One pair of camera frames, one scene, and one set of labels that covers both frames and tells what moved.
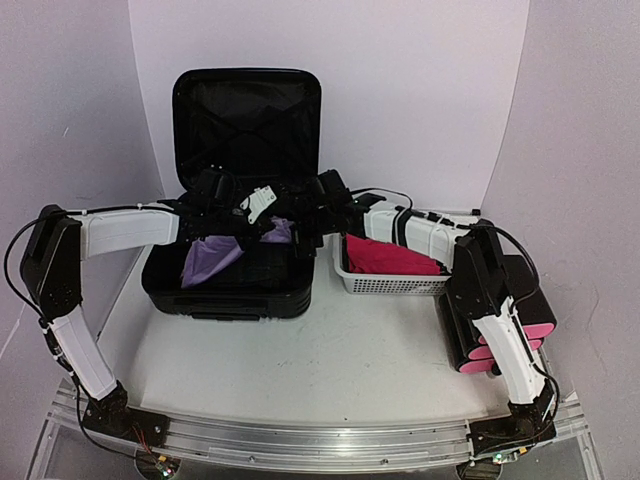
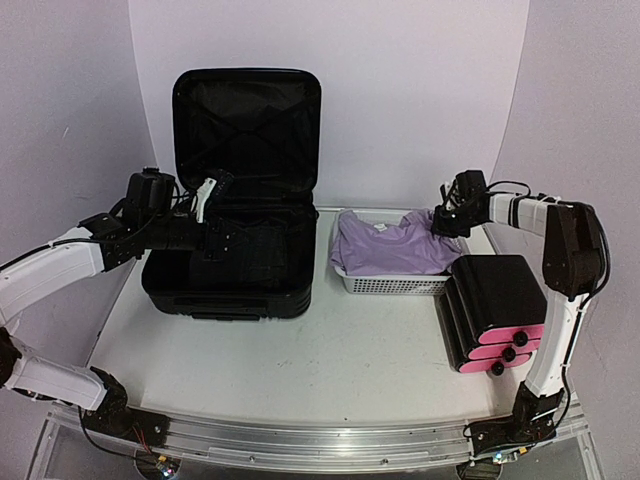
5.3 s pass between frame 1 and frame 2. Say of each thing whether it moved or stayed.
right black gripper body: moved
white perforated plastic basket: stayed
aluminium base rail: stayed
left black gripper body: moved
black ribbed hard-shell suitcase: stayed
